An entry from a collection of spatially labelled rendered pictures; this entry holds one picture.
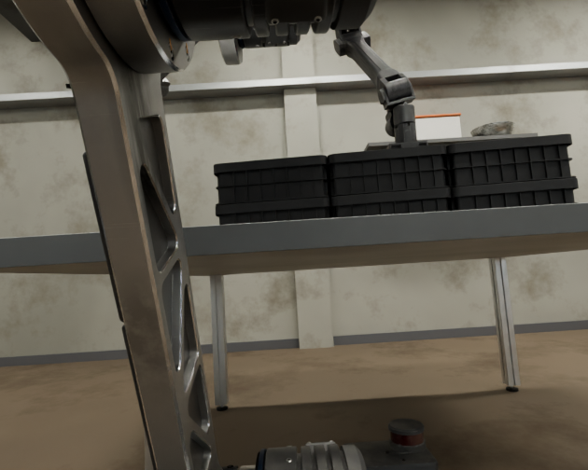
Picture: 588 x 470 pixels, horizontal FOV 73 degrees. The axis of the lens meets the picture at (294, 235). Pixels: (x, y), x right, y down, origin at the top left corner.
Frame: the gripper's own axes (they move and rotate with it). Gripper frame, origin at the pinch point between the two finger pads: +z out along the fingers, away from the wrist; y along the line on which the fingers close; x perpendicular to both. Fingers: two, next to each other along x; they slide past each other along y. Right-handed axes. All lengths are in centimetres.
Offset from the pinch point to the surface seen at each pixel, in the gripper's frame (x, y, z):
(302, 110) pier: -254, 39, -115
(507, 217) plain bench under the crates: 54, -1, 16
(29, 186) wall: -235, 296, -59
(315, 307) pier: -244, 38, 65
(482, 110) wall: -279, -130, -110
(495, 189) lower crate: 9.4, -18.4, 5.9
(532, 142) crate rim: 8.8, -28.3, -5.2
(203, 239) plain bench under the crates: 58, 39, 16
